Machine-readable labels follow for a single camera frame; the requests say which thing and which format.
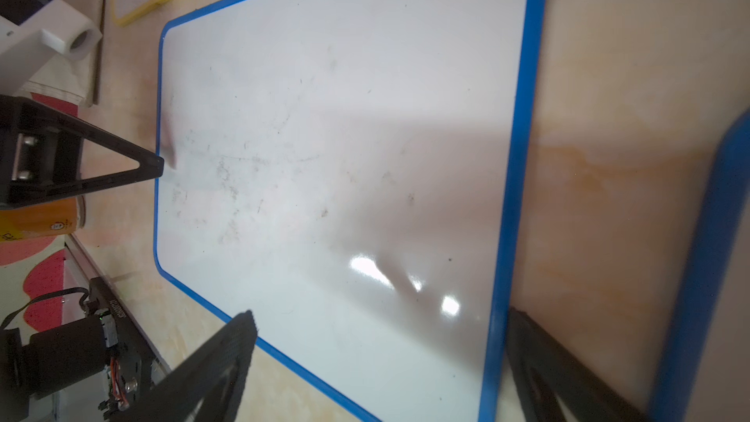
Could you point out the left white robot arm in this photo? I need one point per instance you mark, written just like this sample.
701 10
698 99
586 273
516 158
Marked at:
52 359

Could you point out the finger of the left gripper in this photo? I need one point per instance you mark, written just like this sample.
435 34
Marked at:
41 153

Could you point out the orange drink can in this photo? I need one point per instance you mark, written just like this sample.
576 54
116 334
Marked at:
38 221

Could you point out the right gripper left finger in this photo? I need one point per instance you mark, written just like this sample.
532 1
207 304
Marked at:
208 386

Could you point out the blue framed whiteboard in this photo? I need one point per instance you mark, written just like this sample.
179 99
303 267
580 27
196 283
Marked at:
351 172
716 230

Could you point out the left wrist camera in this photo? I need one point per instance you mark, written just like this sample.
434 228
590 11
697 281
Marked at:
34 31

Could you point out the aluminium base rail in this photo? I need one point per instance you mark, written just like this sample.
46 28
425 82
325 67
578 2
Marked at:
132 366

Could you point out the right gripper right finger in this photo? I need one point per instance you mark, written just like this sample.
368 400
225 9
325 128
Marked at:
548 377

